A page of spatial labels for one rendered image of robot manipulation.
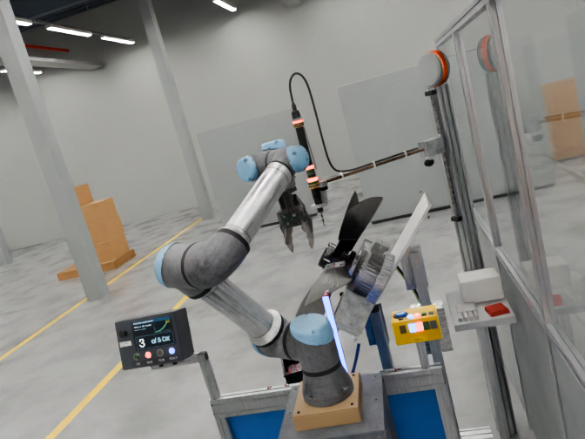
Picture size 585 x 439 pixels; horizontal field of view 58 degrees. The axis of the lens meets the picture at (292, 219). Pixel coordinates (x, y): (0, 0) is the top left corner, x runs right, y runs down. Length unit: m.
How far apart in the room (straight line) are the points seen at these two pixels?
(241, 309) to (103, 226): 8.76
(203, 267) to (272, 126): 8.18
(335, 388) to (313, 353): 0.12
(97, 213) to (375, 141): 5.20
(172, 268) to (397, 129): 6.48
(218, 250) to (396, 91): 6.49
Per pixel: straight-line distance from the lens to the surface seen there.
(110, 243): 10.14
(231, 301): 1.44
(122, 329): 2.19
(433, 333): 1.92
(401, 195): 7.75
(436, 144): 2.49
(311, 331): 1.49
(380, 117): 7.62
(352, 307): 2.25
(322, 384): 1.55
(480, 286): 2.43
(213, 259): 1.26
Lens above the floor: 1.85
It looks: 11 degrees down
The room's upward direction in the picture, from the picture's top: 15 degrees counter-clockwise
